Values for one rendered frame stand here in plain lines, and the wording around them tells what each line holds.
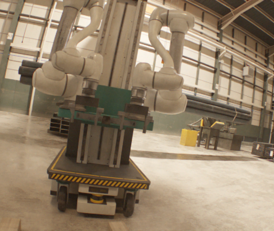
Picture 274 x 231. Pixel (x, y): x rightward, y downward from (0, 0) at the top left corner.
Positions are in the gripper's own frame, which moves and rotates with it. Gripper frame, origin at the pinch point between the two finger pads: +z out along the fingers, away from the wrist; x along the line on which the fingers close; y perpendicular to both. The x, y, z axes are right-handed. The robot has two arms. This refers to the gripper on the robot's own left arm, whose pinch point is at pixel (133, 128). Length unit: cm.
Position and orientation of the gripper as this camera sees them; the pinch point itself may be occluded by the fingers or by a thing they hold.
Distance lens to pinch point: 117.6
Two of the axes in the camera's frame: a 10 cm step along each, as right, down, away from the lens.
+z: -1.6, 9.9, -0.1
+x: 9.5, 1.6, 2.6
